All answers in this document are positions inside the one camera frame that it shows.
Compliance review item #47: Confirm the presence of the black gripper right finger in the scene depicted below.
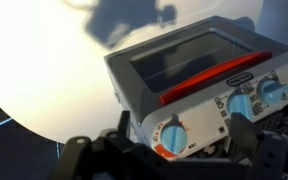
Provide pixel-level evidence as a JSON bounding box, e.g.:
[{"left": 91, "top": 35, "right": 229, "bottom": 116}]
[{"left": 229, "top": 111, "right": 288, "bottom": 180}]

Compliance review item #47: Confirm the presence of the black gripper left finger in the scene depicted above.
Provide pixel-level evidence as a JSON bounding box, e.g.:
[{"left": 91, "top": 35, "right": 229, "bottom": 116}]
[{"left": 49, "top": 110, "right": 185, "bottom": 180}]

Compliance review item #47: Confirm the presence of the blue oven knob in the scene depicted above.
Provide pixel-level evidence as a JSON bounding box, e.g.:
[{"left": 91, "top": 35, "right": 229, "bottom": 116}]
[
  {"left": 159, "top": 121, "right": 189, "bottom": 156},
  {"left": 226, "top": 92, "right": 254, "bottom": 121},
  {"left": 256, "top": 79, "right": 288, "bottom": 106}
]

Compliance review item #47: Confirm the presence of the grey toy oven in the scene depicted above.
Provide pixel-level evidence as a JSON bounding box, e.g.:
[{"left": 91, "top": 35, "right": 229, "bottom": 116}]
[{"left": 103, "top": 14, "right": 288, "bottom": 164}]

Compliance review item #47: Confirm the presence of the red oven door handle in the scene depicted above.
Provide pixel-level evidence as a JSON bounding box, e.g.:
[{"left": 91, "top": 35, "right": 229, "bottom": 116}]
[{"left": 159, "top": 50, "right": 273, "bottom": 107}]

